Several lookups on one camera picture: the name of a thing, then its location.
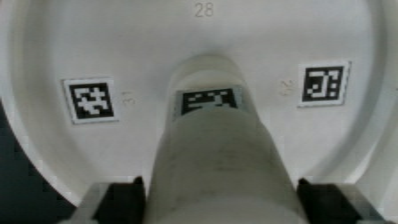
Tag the white round table top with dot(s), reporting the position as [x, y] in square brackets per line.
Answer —
[92, 52]

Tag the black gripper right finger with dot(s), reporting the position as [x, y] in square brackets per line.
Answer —
[337, 205]

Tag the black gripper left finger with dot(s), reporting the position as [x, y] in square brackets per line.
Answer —
[113, 204]

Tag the white cylindrical table leg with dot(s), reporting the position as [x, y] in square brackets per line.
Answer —
[219, 181]

